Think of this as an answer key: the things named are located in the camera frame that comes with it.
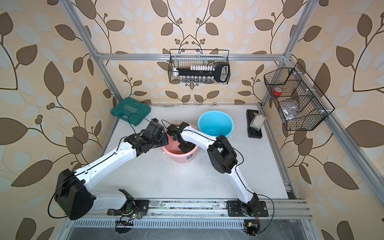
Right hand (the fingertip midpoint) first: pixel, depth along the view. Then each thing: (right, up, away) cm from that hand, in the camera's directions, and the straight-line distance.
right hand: (192, 147), depth 93 cm
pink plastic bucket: (-8, 0, -18) cm, 20 cm away
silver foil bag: (+48, +21, -22) cm, 57 cm away
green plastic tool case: (-47, +24, +19) cm, 56 cm away
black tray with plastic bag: (+43, +15, +9) cm, 46 cm away
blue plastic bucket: (+15, +15, -1) cm, 21 cm away
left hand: (-15, +8, -11) cm, 20 cm away
